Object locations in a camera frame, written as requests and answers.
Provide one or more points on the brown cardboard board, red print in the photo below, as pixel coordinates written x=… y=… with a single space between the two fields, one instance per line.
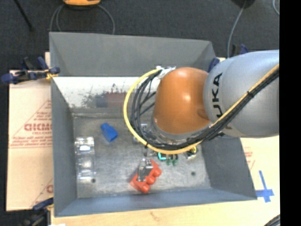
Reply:
x=28 y=154

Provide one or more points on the grey metal bin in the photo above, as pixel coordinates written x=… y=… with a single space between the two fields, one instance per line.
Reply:
x=113 y=55

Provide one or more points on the red toy brick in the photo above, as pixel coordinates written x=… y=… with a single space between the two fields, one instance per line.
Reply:
x=152 y=175

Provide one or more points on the black cylinder on white bracket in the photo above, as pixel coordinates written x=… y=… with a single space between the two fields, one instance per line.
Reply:
x=191 y=153

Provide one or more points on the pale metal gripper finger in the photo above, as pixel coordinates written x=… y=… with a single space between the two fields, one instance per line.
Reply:
x=141 y=172
x=149 y=165

